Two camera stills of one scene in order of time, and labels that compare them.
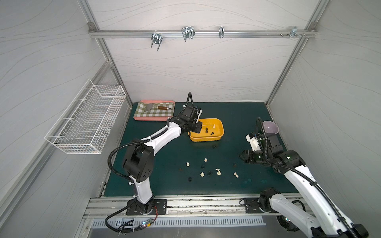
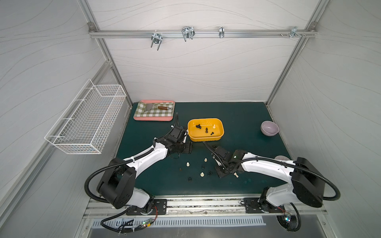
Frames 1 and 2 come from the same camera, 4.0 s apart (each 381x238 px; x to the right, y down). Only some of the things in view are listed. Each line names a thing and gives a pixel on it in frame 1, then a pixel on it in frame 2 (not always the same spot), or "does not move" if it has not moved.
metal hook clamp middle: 188,32 does not move
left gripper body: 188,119 -> 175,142
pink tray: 156,118 does not move
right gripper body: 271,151 -> 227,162
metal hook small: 221,33 does not move
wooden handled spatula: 149,106 does not move
